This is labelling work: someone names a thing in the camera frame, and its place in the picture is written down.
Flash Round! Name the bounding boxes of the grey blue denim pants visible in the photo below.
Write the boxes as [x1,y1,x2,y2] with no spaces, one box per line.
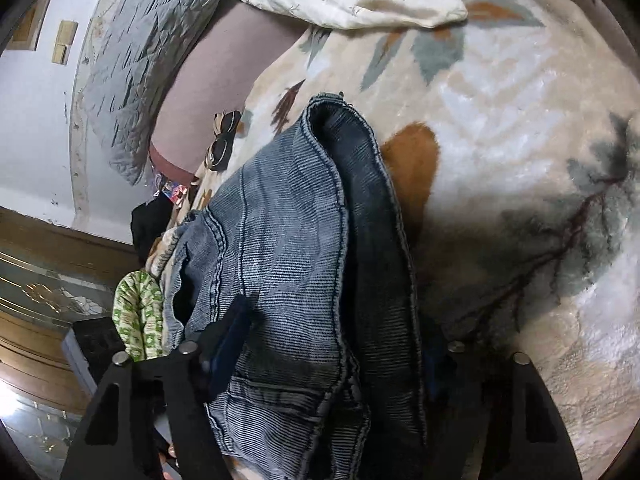
[164,94,426,479]

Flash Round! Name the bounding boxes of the colourful snack packet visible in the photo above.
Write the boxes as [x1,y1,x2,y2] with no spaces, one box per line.
[153,172,190,207]

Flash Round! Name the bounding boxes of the wooden glass cabinet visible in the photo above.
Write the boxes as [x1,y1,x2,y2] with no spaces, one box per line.
[1,209,138,479]

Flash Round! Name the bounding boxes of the dark round sunglasses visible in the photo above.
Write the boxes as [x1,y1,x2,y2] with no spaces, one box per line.
[204,110,241,172]

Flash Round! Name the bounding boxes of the beige leaf print blanket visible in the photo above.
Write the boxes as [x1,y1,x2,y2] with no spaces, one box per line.
[144,0,640,480]

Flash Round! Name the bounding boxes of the black cloth bundle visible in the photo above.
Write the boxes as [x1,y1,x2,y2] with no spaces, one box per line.
[130,195,174,266]

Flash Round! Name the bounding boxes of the green white patterned quilt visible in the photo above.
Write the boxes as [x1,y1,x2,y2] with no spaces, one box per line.
[112,270,164,362]

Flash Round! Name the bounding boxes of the grey quilted pillow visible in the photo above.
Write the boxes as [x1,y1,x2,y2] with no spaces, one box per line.
[84,0,220,185]

